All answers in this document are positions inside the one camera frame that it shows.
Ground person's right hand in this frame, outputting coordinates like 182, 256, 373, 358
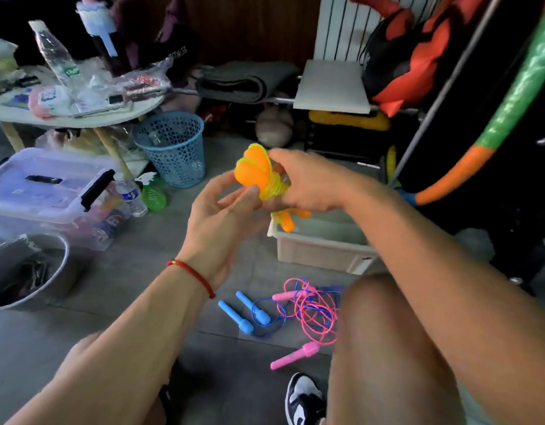
269, 148, 366, 215

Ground person's left hand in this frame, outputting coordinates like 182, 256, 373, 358
175, 169, 272, 293

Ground yellow rope orange handles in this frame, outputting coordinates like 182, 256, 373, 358
234, 143, 313, 234

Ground white plastic bin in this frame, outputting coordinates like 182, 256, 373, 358
267, 208, 382, 276

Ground blue jump rope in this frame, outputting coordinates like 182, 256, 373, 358
217, 286, 344, 338

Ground pink jump rope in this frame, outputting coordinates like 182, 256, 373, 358
269, 277, 341, 371

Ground person's right forearm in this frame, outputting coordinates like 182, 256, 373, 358
343, 181, 545, 425

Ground person's left forearm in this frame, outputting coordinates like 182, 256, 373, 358
6, 265, 216, 425

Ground person's left leg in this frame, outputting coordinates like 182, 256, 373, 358
64, 332, 171, 425

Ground person's leg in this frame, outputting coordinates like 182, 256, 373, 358
326, 272, 468, 425
64, 332, 171, 425

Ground person's right leg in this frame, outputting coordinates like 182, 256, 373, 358
326, 272, 468, 425

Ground yellow black case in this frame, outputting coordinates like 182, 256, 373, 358
308, 109, 391, 133

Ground brown ball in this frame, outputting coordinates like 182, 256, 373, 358
255, 105, 295, 149

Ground green spray bottle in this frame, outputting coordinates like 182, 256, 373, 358
135, 171, 170, 213

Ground small plastic water bottle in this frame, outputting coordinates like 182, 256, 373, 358
115, 176, 149, 218

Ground blue mesh plastic basket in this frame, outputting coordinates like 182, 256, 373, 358
133, 111, 207, 190

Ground grey flat board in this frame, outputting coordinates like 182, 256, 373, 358
292, 59, 373, 116

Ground grey folded mat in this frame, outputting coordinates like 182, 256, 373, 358
195, 60, 300, 105

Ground white radiator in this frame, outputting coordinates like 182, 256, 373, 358
313, 0, 442, 63

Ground white metal pole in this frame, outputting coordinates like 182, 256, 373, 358
388, 0, 506, 187

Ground black red inflatable toy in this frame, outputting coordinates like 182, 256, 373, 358
347, 0, 495, 119

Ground clear plastic bag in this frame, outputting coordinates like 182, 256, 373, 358
113, 57, 176, 103

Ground multicoloured hula hoop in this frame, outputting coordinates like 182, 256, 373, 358
396, 0, 545, 207

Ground black white left shoe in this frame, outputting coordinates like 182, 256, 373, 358
157, 385, 180, 425

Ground black white shoe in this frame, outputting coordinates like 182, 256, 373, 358
284, 371, 328, 425
157, 385, 180, 425

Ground black white right shoe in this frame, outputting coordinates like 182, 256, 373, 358
284, 371, 328, 425

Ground clear bin with black latches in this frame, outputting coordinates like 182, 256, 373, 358
0, 148, 132, 253

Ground black maroon exercise machine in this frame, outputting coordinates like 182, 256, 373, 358
405, 0, 545, 289

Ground pink white packet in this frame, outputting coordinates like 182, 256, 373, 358
27, 84, 70, 119

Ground grey metal basin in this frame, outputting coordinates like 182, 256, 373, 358
0, 231, 74, 312

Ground large plastic water bottle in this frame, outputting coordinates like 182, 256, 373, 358
28, 19, 92, 98

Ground white round table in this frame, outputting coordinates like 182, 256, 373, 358
0, 66, 167, 178

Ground white blue tumbler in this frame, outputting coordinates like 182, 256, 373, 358
76, 0, 120, 58

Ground red string bracelet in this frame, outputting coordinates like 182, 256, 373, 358
166, 258, 217, 300

